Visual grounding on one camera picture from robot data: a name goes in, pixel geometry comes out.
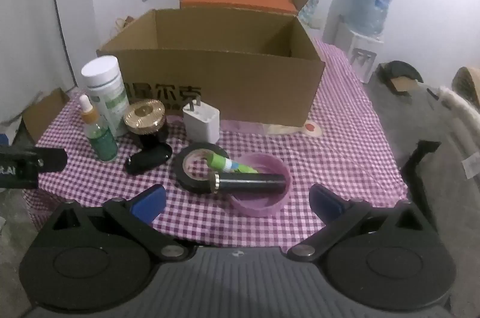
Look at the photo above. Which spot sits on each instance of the green and white tube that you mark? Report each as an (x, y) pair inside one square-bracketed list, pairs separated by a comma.
[(217, 158)]

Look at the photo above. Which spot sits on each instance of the black jar with gold lid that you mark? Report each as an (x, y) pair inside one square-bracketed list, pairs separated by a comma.
[(144, 114)]

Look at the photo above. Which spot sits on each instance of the black plastic stand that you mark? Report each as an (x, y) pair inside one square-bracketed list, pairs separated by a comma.
[(416, 168)]

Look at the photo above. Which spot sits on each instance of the beige coat with fur trim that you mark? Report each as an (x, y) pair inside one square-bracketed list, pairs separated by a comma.
[(465, 130)]

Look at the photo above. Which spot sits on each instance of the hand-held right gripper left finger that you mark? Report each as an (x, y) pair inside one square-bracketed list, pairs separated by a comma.
[(150, 201)]

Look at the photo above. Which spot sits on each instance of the pink plastic lid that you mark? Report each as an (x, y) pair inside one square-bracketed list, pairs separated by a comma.
[(258, 209)]

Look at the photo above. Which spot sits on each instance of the black tape roll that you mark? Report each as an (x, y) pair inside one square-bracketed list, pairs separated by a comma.
[(178, 172)]

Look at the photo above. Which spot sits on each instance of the white water dispenser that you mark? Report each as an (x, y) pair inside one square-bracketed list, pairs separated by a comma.
[(360, 48)]

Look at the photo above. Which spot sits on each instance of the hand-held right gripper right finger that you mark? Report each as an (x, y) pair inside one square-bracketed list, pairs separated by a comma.
[(326, 201)]

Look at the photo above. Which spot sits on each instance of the white charger plug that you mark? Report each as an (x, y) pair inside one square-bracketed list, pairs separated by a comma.
[(200, 123)]

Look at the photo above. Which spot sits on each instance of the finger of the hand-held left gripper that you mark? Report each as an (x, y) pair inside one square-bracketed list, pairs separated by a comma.
[(52, 160)]

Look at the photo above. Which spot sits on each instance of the large cardboard box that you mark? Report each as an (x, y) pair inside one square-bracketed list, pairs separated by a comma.
[(243, 89)]

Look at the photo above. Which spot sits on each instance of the small cardboard box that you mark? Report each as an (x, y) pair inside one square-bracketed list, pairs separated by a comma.
[(45, 112)]

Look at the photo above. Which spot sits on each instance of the small glossy black case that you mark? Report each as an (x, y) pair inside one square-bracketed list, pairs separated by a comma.
[(150, 157)]

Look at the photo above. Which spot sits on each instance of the white medicine bottle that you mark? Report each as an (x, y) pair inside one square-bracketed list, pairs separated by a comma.
[(103, 85)]

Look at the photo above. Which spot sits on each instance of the green dropper bottle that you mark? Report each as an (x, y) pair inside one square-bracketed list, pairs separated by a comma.
[(101, 138)]

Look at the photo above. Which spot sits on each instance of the purple checkered tablecloth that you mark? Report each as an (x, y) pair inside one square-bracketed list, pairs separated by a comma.
[(337, 160)]

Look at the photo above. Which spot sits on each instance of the black curved item with cardboard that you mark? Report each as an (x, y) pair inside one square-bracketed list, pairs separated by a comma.
[(399, 72)]

